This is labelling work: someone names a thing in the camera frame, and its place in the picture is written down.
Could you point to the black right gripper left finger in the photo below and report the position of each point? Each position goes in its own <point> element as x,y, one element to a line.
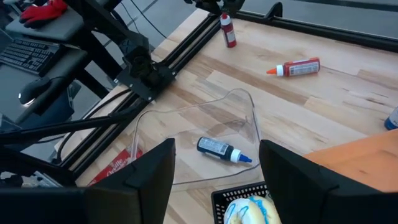
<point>140,193</point>

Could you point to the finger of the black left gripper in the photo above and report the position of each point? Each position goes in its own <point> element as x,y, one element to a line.
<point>206,5</point>
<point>234,5</point>

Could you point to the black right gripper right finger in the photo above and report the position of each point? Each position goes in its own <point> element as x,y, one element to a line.
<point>295,193</point>

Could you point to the dark red paint bottle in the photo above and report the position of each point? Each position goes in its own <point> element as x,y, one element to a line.
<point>229,34</point>

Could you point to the white frosted toy donut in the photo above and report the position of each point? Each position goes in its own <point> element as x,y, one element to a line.
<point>245,211</point>

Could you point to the small blue paint bottle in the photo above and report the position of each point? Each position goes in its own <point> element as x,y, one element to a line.
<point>217,147</point>
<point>392,119</point>

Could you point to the red bottle orange cap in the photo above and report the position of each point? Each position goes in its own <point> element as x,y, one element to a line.
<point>301,67</point>

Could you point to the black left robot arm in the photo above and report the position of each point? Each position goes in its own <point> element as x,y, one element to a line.
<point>141,65</point>

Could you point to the red popcorn bag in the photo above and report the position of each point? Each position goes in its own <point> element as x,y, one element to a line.
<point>115,166</point>

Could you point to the black mesh tray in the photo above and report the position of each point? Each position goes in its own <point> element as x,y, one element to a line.
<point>224,199</point>

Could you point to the clear plastic container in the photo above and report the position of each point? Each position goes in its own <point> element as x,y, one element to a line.
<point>192,124</point>

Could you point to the black metal stand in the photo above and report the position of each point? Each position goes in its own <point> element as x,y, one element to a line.
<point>62,129</point>

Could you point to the black computer mouse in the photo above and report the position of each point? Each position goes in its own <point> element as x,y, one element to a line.
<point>32,90</point>

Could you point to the grey flat tray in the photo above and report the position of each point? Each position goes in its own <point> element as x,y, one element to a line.
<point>56,29</point>

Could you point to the grey computer desk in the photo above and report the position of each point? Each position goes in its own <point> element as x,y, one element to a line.
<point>12,93</point>

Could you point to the red glove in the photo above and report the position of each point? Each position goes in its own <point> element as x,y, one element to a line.
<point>43,14</point>

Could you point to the black computer keyboard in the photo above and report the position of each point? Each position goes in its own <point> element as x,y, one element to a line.
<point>25,56</point>

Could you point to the black frame hook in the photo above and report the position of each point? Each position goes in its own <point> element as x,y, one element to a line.
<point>275,7</point>

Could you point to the black aluminium table frame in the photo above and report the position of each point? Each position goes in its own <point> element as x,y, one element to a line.
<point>189,53</point>

